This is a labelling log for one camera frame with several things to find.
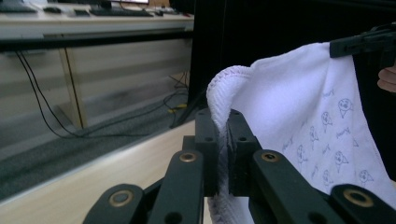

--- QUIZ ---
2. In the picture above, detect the small black desk item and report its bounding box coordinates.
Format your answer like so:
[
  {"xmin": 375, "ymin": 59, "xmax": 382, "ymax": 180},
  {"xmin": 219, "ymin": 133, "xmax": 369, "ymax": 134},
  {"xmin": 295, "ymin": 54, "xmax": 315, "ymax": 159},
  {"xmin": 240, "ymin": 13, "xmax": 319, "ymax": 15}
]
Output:
[{"xmin": 73, "ymin": 8, "xmax": 92, "ymax": 18}]

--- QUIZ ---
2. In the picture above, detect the black horizontal bar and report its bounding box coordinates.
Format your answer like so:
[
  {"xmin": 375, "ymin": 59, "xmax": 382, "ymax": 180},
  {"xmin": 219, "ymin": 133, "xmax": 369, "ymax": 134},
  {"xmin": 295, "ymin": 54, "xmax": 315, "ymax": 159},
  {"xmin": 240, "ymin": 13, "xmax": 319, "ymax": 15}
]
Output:
[{"xmin": 0, "ymin": 31, "xmax": 194, "ymax": 53}]

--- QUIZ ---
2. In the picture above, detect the yellow cable connector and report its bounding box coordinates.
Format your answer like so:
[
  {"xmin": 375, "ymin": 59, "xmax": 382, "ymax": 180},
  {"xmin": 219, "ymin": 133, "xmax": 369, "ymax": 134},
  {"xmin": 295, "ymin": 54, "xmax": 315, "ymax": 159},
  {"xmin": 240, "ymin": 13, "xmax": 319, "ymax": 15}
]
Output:
[{"xmin": 167, "ymin": 103, "xmax": 189, "ymax": 114}]

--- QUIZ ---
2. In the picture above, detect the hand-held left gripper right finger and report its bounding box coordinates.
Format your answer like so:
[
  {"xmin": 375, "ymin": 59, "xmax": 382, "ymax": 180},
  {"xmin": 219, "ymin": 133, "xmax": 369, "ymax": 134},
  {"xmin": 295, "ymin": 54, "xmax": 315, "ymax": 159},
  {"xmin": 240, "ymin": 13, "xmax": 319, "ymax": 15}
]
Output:
[{"xmin": 226, "ymin": 108, "xmax": 262, "ymax": 198}]

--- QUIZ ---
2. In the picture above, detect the black computer mouse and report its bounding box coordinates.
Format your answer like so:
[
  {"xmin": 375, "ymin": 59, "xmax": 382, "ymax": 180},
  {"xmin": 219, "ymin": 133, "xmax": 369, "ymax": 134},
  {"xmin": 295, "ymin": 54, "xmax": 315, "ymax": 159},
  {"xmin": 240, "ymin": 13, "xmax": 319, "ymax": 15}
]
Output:
[{"xmin": 42, "ymin": 6, "xmax": 63, "ymax": 15}]

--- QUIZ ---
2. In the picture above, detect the dark flat keyboard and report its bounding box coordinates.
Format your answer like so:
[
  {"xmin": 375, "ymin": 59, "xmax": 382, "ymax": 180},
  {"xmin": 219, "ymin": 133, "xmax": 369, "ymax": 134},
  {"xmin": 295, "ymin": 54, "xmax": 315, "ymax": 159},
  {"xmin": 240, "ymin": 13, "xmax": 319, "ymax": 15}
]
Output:
[{"xmin": 0, "ymin": 0, "xmax": 38, "ymax": 14}]

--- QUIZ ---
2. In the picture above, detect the white printed cloth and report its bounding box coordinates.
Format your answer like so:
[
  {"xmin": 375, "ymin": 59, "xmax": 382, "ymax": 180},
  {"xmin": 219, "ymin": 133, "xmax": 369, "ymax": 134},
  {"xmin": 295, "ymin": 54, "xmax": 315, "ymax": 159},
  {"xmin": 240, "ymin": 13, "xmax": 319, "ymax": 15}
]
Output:
[{"xmin": 205, "ymin": 41, "xmax": 396, "ymax": 224}]

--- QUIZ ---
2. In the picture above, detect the wooden desk leg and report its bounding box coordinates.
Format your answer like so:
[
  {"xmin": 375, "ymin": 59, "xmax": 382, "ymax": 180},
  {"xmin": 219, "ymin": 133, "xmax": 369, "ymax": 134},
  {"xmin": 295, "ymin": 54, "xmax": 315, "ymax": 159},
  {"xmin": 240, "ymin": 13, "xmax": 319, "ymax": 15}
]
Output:
[{"xmin": 58, "ymin": 47, "xmax": 89, "ymax": 129}]

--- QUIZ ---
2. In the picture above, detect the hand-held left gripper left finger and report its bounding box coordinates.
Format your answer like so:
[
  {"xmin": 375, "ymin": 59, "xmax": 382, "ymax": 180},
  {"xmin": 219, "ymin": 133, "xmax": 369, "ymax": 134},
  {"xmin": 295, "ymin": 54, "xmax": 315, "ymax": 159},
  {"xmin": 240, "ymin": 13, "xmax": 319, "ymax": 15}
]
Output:
[{"xmin": 182, "ymin": 107, "xmax": 220, "ymax": 198}]

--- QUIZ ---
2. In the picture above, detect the computer monitor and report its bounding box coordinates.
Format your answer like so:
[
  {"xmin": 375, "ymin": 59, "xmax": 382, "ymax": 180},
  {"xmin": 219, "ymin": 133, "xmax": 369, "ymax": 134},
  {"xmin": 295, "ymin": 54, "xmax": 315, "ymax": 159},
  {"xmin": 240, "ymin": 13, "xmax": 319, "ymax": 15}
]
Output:
[{"xmin": 90, "ymin": 0, "xmax": 151, "ymax": 9}]

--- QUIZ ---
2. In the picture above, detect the white desk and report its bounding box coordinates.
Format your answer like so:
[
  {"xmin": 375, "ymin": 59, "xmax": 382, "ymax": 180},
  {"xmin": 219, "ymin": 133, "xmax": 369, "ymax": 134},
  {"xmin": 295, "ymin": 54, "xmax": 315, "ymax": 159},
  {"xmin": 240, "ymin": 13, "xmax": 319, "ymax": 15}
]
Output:
[{"xmin": 0, "ymin": 2, "xmax": 195, "ymax": 41}]

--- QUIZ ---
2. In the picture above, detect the black keyboard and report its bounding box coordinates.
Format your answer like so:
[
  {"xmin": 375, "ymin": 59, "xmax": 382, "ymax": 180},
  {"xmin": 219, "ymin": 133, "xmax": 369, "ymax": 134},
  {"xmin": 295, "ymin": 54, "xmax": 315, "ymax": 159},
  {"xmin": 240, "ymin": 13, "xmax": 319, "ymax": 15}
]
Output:
[{"xmin": 89, "ymin": 7, "xmax": 155, "ymax": 19}]

